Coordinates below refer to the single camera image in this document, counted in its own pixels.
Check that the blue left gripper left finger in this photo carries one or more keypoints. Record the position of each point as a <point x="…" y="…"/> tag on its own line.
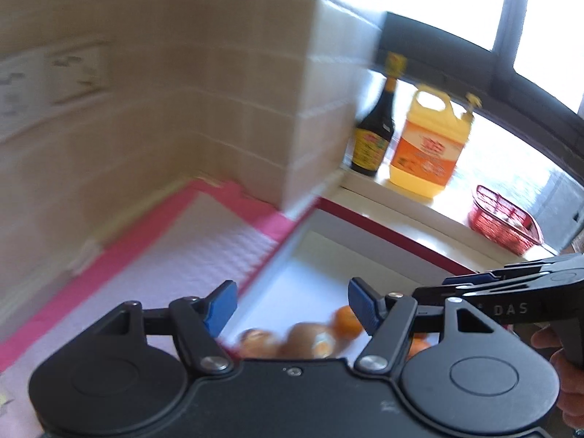
<point x="198" y="322"/>

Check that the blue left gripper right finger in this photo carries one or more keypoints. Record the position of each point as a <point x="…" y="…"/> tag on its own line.
<point x="387" y="320"/>

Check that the mandarin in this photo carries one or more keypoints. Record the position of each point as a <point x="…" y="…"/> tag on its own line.
<point x="419" y="343"/>
<point x="346" y="325"/>

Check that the brownish passion fruit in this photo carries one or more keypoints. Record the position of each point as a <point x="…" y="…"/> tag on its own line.
<point x="257" y="343"/>

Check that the brown kiwi with sticker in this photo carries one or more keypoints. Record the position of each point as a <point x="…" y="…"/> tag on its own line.
<point x="308" y="340"/>

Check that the person right hand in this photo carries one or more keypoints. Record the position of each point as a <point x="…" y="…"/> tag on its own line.
<point x="571" y="400"/>

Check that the white quilted mat pink border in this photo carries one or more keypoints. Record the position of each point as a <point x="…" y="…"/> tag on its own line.
<point x="194" y="240"/>

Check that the red gift box white inside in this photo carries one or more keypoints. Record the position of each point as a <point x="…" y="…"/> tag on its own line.
<point x="306" y="277"/>

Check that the dark soy sauce bottle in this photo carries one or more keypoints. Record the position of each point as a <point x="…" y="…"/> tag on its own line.
<point x="374" y="133"/>

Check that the black window frame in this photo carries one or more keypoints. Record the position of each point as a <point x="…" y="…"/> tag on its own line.
<point x="456" y="66"/>

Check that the white double wall socket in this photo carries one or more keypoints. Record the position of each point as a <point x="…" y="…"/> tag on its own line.
<point x="49" y="81"/>

